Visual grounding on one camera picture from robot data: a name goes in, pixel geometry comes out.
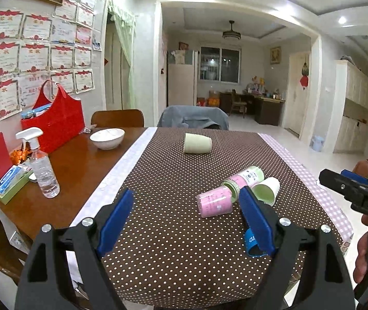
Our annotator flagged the white ceramic bowl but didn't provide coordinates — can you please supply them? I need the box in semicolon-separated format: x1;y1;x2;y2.
89;128;125;150

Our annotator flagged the pink green labelled jar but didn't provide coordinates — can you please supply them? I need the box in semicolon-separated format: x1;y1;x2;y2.
220;166;264;203

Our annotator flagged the pink jar lid cup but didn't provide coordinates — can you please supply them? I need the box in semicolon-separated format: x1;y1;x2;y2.
197;186;233;218

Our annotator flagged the pale green cup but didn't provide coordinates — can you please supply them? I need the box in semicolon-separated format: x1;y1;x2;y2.
184;133;212;154

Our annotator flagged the blue trash bin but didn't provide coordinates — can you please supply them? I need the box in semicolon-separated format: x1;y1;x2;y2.
311;136;325;152

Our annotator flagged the red felt bag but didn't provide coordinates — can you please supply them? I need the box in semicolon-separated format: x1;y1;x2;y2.
21;80;85;154

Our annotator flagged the white paper cup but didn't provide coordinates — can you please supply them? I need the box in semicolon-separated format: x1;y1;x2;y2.
251;177;280;206

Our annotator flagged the pink checked tablecloth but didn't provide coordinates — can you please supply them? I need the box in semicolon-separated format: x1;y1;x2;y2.
259;133;353;256

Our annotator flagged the white refrigerator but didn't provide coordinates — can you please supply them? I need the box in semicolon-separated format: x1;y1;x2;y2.
167;50;199;106

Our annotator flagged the distant wooden chair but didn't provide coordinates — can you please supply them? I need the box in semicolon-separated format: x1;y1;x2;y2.
229;89;247;118

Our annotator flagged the dark wooden desk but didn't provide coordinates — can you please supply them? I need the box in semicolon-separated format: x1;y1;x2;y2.
219;92;285;126

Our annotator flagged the green door curtain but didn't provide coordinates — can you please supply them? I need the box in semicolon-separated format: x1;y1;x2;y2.
108;0;136;109

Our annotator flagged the green tray organizer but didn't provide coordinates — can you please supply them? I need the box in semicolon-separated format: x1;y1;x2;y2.
0;170;33;205

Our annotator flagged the ceiling fan lamp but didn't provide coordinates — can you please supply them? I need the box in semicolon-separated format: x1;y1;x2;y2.
222;20;241;41

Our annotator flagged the brown polka dot tablecloth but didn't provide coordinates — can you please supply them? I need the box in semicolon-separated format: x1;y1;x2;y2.
103;128;342;309

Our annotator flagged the white tall cabinet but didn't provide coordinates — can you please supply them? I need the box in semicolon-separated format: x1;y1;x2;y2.
333;60;368;153

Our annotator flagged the black blue CoolTowel can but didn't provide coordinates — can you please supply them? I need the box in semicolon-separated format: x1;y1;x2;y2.
244;229;266;258

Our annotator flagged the clear spray bottle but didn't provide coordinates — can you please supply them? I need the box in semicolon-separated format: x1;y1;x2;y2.
16;127;60;199

